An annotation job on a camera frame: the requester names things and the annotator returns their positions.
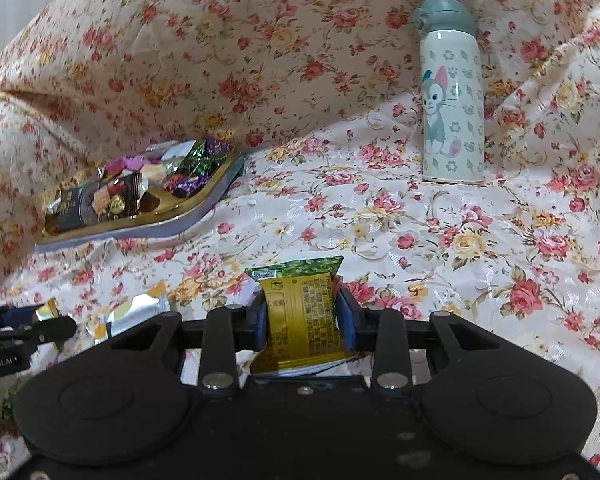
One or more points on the gold foil candy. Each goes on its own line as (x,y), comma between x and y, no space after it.
(49,315)

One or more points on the floral sofa cover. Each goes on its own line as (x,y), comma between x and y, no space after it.
(323,97)

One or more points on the green gold snack packet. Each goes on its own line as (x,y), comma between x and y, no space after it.
(303,336)

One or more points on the purple candy wrapper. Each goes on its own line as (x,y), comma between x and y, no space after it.
(182,186)

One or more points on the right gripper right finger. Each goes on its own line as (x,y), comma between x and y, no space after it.
(348,312)

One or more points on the green candy in tray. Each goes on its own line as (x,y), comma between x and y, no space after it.
(203,159)

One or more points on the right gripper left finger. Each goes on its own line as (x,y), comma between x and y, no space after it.
(256,325)

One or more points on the silver yellow snack packet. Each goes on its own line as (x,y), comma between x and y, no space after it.
(131,312)

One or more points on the cat print water bottle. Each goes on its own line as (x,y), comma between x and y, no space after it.
(452,93)

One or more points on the gold purple snack tray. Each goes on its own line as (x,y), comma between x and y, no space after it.
(161,214)

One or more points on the black cracker packet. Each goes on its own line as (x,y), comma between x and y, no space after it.
(96,201)

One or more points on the pink candy wrapper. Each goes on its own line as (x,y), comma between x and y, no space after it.
(132,163)

